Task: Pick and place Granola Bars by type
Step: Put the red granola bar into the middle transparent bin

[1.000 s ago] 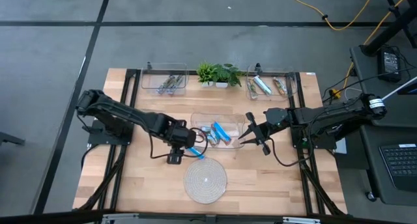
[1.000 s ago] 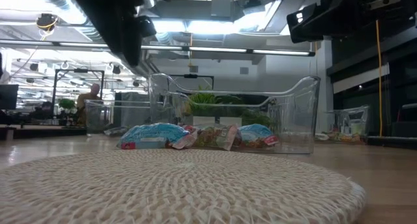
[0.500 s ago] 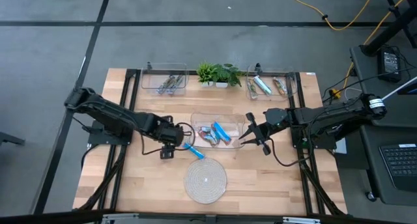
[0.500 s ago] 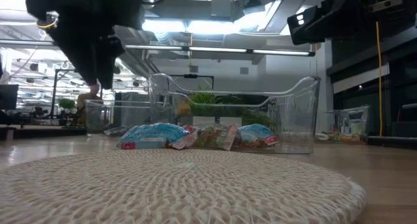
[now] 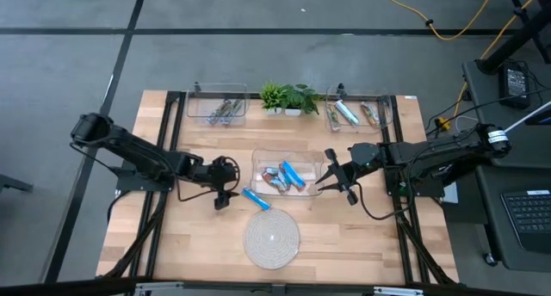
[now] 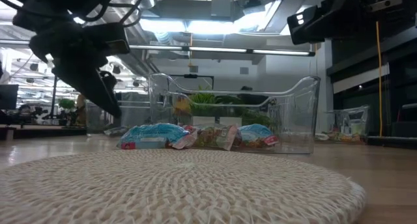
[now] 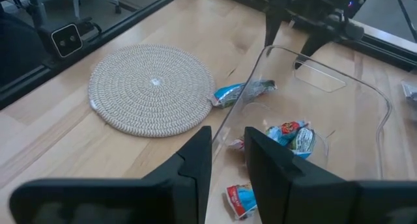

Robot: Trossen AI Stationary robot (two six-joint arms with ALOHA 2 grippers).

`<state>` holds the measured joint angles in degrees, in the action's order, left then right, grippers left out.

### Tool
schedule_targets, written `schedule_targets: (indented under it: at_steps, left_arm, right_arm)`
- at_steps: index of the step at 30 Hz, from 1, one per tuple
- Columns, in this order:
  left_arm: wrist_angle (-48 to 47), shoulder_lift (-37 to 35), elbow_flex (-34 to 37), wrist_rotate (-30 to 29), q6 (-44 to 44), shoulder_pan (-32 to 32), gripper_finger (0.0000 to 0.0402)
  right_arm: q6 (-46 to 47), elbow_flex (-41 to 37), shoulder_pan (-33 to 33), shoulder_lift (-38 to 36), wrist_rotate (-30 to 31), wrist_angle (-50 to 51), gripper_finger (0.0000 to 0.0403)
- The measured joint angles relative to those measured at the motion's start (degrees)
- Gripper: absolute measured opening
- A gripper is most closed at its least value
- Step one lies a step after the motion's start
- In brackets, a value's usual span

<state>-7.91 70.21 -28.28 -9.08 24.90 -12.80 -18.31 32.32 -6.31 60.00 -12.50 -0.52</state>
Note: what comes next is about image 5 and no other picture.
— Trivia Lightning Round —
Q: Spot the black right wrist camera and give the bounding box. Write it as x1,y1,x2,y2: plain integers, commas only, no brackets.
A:
349,143,382,172

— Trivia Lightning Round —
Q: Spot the blue red granola bar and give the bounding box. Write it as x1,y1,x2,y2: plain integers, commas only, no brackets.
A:
280,159,307,193
239,186,273,213

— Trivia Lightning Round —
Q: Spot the red green granola bar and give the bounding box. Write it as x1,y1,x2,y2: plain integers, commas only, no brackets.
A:
360,101,382,128

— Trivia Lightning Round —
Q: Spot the woven round mat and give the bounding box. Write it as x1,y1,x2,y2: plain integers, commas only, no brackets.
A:
242,207,301,270

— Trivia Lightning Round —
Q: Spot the grey chair base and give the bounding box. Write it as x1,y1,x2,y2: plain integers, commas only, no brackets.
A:
0,173,34,194

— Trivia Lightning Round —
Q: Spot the white blue granola bar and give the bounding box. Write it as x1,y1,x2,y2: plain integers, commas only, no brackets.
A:
334,98,361,127

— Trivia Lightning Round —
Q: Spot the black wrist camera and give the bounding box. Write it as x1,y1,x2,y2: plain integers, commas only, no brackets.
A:
212,155,237,176
349,143,382,172

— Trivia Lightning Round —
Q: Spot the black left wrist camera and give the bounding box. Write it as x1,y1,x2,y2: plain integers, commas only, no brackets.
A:
212,155,237,176

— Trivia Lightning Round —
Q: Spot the white paper sheet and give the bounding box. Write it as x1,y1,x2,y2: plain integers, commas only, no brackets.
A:
442,182,460,205

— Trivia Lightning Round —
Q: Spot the leafy plant white pot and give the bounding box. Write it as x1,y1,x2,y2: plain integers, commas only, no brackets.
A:
282,83,322,117

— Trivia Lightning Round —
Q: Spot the spiky plant white pot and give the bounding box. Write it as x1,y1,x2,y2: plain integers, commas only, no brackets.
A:
259,80,286,116

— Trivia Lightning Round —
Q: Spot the black power brick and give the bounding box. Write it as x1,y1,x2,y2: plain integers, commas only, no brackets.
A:
498,63,532,110

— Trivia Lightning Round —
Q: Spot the black metal rig frame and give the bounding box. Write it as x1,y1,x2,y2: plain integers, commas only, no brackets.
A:
0,89,551,296

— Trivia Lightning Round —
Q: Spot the green yellow granola bar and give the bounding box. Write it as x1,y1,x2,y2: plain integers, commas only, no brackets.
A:
325,102,342,133

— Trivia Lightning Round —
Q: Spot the silver aluminium bracket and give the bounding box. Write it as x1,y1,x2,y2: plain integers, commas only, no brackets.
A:
134,281,185,296
373,285,426,296

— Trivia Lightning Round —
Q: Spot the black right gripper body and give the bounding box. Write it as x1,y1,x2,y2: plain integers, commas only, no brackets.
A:
325,148,368,207

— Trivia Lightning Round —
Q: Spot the yellow cable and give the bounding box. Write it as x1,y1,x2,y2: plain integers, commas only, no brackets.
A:
372,0,499,42
435,0,551,132

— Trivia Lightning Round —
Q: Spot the black stand leg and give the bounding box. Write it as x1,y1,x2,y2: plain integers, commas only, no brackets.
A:
475,0,551,76

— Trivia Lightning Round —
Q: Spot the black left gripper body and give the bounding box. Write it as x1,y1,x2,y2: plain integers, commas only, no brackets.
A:
209,170,241,212

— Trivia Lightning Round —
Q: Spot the black keyboard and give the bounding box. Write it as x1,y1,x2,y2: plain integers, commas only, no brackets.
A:
500,189,551,254

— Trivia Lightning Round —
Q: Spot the white cable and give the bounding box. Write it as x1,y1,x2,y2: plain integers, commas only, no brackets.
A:
503,100,551,134

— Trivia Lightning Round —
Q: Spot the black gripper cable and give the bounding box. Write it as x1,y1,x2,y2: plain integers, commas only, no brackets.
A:
356,182,412,222

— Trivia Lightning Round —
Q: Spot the clear plastic bin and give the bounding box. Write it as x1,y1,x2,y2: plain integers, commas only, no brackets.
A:
185,81,251,127
251,147,325,199
325,83,393,134

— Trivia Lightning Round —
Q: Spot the light blue granola bar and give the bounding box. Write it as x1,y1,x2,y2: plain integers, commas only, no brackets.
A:
261,165,281,184

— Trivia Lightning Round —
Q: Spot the dark grey desk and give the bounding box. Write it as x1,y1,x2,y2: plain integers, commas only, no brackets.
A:
462,59,551,272

